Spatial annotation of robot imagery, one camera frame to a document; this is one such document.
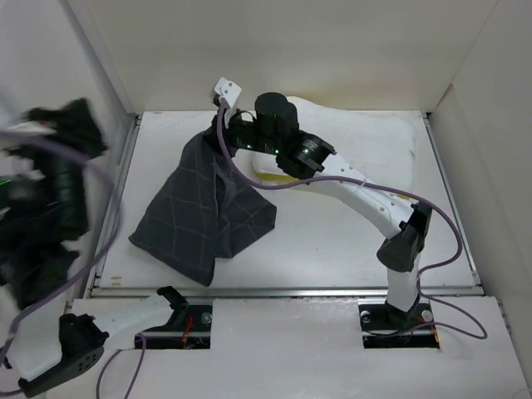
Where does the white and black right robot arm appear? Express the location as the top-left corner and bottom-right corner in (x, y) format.
(208, 92), (432, 330)

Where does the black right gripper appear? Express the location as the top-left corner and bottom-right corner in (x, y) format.
(198, 102), (282, 160)

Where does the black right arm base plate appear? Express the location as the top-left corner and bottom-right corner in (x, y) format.
(358, 303), (433, 334)

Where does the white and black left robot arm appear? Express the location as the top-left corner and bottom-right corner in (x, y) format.
(1, 97), (189, 398)

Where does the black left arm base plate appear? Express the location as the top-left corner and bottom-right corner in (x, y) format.
(145, 303), (213, 333)

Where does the white pillow with yellow band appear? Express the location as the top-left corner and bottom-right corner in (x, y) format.
(249, 96), (418, 204)

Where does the aluminium front rail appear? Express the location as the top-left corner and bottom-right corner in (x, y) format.
(86, 285), (485, 298)

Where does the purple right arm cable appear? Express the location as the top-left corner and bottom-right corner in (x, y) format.
(214, 97), (488, 340)

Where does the dark grey checked pillowcase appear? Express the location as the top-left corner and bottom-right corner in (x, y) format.
(129, 133), (277, 287)

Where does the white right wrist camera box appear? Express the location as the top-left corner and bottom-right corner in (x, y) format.
(211, 77), (242, 109)

